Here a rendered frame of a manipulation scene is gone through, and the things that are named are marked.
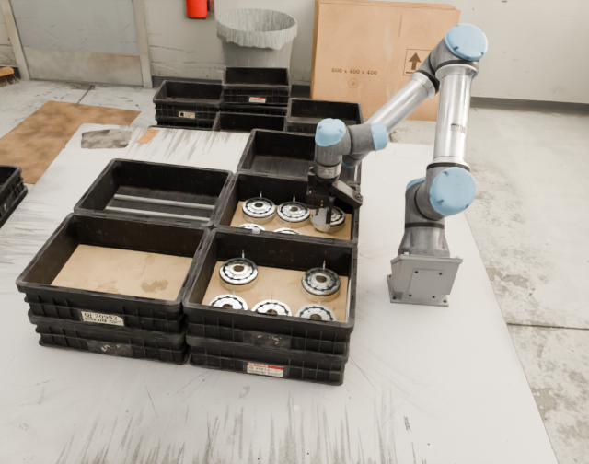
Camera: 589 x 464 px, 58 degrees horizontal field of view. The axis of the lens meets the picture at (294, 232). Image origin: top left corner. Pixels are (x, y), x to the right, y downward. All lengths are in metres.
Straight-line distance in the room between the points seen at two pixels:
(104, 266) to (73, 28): 3.37
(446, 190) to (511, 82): 3.40
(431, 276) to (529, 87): 3.44
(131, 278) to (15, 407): 0.40
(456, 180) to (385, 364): 0.51
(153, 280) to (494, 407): 0.93
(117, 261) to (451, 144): 0.96
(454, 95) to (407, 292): 0.57
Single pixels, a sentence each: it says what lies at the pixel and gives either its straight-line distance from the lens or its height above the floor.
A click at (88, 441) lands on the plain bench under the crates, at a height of 0.70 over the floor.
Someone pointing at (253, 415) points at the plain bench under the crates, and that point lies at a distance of 1.33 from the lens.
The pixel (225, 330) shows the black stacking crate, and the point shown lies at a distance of 1.29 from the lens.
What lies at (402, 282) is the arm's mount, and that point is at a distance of 1.56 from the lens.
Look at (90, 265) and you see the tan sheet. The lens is 1.55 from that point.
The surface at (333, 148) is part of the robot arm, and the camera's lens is 1.39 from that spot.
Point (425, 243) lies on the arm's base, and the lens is 1.52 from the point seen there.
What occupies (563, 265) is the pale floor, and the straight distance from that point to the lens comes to 3.20.
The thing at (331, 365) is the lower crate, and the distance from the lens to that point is 1.32.
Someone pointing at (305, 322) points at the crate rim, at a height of 0.93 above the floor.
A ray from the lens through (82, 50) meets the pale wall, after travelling 4.76.
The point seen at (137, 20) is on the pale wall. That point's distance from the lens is 4.51.
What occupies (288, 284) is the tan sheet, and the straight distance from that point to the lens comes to 1.43.
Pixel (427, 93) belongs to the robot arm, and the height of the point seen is 1.19.
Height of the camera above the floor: 1.82
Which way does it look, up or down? 38 degrees down
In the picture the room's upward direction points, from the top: 4 degrees clockwise
